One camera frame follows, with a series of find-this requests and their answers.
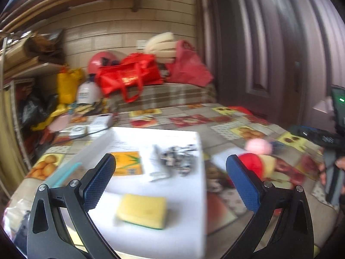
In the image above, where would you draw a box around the plaid blanket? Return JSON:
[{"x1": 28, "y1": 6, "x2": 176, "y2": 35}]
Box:
[{"x1": 106, "y1": 82, "x2": 217, "y2": 114}]

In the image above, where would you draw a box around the black plastic bag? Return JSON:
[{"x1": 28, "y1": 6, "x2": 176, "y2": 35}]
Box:
[{"x1": 20, "y1": 94, "x2": 58, "y2": 126}]

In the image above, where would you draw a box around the red yellow plush toy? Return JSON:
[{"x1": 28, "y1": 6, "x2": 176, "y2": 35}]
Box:
[{"x1": 238, "y1": 152, "x2": 278, "y2": 178}]

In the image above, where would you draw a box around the white banana-shaped plush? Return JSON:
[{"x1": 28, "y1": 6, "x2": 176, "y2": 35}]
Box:
[{"x1": 144, "y1": 32, "x2": 177, "y2": 64}]

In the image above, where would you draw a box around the yellow sponge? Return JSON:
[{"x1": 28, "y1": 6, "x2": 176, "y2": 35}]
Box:
[{"x1": 116, "y1": 193, "x2": 168, "y2": 230}]

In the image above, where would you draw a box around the dark metal door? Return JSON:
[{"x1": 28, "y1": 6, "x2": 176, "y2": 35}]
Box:
[{"x1": 213, "y1": 0, "x2": 308, "y2": 114}]

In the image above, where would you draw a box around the yellow orange packet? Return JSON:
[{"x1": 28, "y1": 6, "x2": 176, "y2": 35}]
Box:
[{"x1": 110, "y1": 151, "x2": 144, "y2": 177}]

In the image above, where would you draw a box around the fruit print tablecloth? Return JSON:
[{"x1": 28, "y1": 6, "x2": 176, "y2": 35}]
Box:
[{"x1": 5, "y1": 103, "x2": 340, "y2": 249}]

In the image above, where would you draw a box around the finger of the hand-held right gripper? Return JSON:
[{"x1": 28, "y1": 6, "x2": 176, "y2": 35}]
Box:
[{"x1": 290, "y1": 125, "x2": 337, "y2": 147}]

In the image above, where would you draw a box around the red tote bag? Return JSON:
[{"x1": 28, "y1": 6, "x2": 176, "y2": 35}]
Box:
[{"x1": 95, "y1": 53, "x2": 164, "y2": 103}]

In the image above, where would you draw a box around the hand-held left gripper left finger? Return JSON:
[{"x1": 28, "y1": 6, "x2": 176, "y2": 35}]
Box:
[{"x1": 27, "y1": 153, "x2": 117, "y2": 259}]

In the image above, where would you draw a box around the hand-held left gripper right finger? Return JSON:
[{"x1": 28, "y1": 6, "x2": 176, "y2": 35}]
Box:
[{"x1": 226, "y1": 154, "x2": 315, "y2": 259}]

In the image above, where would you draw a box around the white foam board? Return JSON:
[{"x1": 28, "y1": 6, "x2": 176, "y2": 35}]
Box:
[{"x1": 44, "y1": 126, "x2": 207, "y2": 258}]

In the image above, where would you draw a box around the white power adapter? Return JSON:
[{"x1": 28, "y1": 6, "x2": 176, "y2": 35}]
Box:
[{"x1": 69, "y1": 125, "x2": 88, "y2": 138}]

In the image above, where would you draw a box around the white plastic jug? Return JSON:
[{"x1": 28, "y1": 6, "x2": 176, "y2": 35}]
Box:
[{"x1": 76, "y1": 80, "x2": 103, "y2": 106}]

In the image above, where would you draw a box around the red plastic bag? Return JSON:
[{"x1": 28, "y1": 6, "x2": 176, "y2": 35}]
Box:
[{"x1": 165, "y1": 40, "x2": 215, "y2": 87}]

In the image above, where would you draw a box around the pink plush toy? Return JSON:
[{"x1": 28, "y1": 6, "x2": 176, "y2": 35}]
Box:
[{"x1": 245, "y1": 138, "x2": 275, "y2": 154}]

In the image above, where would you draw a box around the small white box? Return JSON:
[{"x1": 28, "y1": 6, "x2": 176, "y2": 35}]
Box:
[{"x1": 89, "y1": 115, "x2": 114, "y2": 131}]

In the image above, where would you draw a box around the yellow bag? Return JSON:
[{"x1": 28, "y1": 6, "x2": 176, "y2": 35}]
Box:
[{"x1": 56, "y1": 66, "x2": 85, "y2": 106}]

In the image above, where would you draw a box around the wooden shelf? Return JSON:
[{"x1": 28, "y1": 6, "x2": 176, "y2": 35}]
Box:
[{"x1": 0, "y1": 30, "x2": 66, "y2": 83}]

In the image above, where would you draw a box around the red helmet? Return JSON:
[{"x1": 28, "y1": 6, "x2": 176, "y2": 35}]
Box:
[{"x1": 88, "y1": 51, "x2": 122, "y2": 74}]

